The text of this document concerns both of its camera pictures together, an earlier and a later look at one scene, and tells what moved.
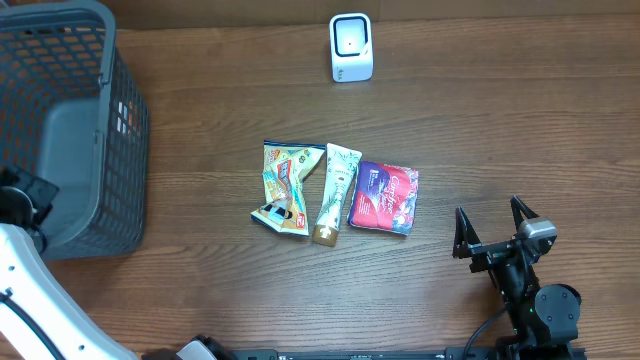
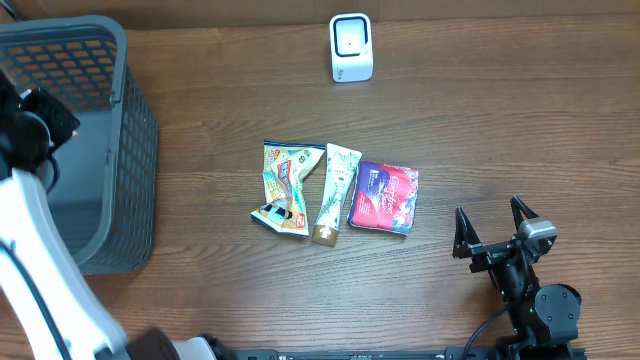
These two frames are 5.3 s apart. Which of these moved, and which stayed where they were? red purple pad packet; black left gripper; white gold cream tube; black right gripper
Moved: black left gripper
Stayed: white gold cream tube; black right gripper; red purple pad packet
